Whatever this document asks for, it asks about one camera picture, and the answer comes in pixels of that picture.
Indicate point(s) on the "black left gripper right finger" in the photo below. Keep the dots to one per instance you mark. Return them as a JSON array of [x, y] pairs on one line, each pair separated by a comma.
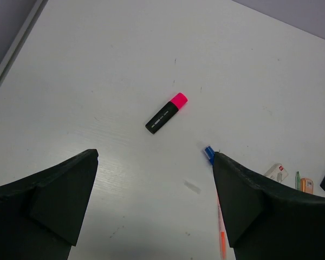
[[265, 219]]

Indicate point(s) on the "orange translucent case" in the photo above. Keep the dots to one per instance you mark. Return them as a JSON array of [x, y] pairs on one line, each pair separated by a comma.
[[307, 185]]

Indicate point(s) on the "aluminium table edge rail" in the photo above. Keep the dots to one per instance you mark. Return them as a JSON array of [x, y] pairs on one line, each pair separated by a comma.
[[17, 19]]

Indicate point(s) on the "green slim highlighter pen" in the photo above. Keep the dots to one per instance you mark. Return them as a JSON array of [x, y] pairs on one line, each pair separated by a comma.
[[297, 180]]

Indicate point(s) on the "clear tube with blue cap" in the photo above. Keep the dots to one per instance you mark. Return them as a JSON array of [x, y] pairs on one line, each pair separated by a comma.
[[210, 153]]

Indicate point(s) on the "orange slim highlighter pen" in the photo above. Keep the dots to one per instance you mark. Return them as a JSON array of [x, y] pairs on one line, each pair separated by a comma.
[[222, 237]]

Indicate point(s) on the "clear pen cap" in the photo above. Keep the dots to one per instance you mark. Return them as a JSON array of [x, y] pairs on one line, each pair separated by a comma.
[[192, 187]]

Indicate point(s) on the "pink and black highlighter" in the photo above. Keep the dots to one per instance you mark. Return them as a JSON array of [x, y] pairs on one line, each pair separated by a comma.
[[166, 113]]

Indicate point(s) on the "white staples box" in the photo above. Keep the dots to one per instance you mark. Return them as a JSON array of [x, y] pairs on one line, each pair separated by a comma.
[[276, 172]]

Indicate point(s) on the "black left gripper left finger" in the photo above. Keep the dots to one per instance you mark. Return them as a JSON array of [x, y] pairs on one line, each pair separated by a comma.
[[41, 215]]

